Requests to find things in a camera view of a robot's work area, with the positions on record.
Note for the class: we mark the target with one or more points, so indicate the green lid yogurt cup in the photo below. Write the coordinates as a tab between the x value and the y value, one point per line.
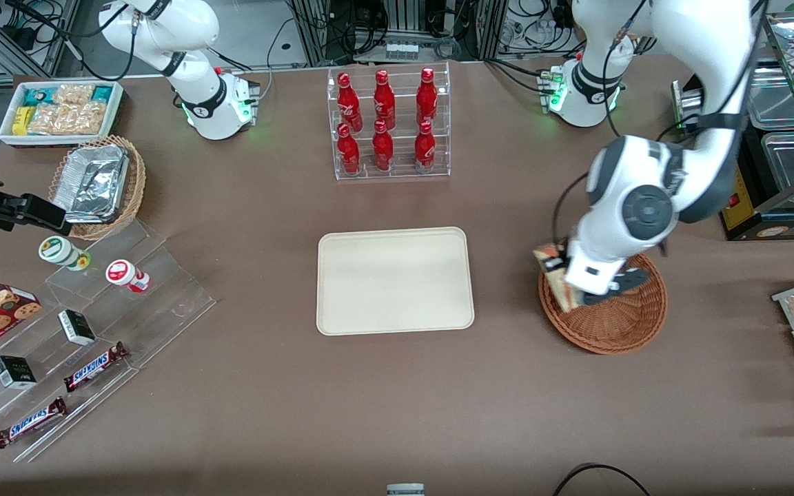
59	250

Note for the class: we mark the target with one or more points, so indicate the oval light wicker basket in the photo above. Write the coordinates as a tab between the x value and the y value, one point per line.
136	186

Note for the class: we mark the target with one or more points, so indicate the small grey device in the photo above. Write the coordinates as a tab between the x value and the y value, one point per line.
405	490

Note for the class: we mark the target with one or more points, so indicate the aluminium foil tray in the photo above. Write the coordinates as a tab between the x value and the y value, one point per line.
90	182

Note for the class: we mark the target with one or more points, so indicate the red cola bottle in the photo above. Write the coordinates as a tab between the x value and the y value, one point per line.
384	100
347	100
426	96
382	148
424	148
349	151

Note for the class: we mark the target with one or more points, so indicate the black hot food case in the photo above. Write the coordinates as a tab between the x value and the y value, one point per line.
748	227

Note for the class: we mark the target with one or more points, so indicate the small black white carton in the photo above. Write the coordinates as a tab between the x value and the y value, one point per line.
76	328
14	373

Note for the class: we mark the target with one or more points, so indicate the aluminium equipment rack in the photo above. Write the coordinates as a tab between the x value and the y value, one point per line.
404	21

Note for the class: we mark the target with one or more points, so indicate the white power strip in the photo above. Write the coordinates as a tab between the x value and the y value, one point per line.
400	50

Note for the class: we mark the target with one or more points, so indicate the beige plastic serving tray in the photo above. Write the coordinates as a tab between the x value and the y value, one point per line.
395	282

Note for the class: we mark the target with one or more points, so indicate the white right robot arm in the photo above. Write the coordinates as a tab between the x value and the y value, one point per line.
197	83

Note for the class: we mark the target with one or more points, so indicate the large clear cracker bag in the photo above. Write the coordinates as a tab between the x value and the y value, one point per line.
69	118

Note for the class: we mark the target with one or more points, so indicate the teal snack packet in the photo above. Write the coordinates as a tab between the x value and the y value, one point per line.
103	94

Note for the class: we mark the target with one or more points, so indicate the clear acrylic step display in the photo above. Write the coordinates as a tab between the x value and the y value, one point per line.
169	296

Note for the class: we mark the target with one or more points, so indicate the Snickers chocolate bar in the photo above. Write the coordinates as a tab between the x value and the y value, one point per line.
94	366
30	422

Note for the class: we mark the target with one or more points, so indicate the clear acrylic bottle rack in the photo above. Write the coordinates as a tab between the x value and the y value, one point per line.
400	172

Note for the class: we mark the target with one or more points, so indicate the red lid yogurt cup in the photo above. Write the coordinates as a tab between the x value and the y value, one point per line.
121	273

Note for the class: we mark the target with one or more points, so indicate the white rectangular snack bin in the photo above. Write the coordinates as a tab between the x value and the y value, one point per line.
7	138

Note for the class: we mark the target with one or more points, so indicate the round brown wicker basket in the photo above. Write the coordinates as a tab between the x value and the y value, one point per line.
617	324

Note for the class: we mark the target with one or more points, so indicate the small clear cracker bag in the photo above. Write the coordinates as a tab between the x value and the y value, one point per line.
74	93

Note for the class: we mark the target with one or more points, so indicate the triangle sandwich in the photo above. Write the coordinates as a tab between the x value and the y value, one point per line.
561	293

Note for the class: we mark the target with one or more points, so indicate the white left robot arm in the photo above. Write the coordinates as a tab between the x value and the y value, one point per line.
645	207

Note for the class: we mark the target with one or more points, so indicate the green snack packet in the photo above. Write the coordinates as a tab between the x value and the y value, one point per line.
40	95

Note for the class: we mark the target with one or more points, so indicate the yellow snack packet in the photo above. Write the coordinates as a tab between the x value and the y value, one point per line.
23	120

